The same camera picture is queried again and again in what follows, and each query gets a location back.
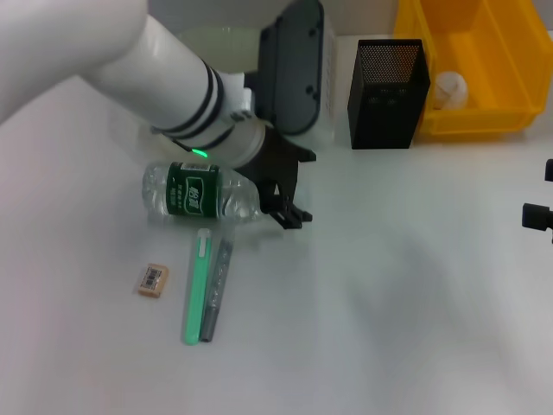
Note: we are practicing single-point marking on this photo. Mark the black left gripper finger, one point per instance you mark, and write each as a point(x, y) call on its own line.
point(267, 196)
point(291, 214)

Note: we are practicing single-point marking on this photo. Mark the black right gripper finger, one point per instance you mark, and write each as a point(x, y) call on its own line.
point(549, 170)
point(538, 216)

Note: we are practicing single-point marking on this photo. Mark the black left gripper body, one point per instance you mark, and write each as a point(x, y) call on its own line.
point(281, 160)

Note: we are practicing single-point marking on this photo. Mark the green label water bottle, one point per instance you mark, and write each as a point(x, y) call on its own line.
point(190, 192)

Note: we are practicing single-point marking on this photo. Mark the green pen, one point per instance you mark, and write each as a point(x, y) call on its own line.
point(198, 285)

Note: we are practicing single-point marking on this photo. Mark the grey pen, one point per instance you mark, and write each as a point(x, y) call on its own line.
point(218, 281)

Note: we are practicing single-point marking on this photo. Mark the black mesh pen holder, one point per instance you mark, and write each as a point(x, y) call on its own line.
point(380, 116)

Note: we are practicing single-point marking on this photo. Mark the tan eraser with barcode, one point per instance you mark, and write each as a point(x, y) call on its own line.
point(151, 281)

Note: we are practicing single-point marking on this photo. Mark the pale green glass bowl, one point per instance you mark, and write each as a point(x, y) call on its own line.
point(216, 47)

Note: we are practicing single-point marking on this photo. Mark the yellow plastic bin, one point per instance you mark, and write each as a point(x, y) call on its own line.
point(484, 56)

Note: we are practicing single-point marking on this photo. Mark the left wrist camera housing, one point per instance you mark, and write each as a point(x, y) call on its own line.
point(294, 65)

